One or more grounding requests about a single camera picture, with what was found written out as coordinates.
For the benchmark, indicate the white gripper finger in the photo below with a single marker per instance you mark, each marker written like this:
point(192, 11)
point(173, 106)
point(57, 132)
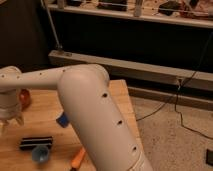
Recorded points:
point(2, 127)
point(20, 119)

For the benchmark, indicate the red bowl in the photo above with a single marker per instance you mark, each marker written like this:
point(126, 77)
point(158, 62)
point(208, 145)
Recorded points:
point(25, 98)

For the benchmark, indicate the wooden shelf with clutter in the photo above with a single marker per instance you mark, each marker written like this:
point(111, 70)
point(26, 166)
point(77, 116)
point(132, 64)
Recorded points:
point(194, 13)

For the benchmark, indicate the metal pole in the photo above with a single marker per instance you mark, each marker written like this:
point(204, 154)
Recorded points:
point(58, 45)

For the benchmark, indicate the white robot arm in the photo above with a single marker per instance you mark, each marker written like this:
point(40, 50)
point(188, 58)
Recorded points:
point(83, 91)

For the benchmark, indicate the orange handled knife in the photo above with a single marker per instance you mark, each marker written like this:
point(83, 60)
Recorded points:
point(77, 160)

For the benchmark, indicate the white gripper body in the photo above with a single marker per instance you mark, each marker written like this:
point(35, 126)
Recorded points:
point(10, 105)

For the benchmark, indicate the blue sponge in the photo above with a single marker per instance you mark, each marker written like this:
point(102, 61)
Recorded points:
point(62, 120)

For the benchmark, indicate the blue cup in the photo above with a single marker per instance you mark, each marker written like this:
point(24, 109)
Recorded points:
point(40, 154)

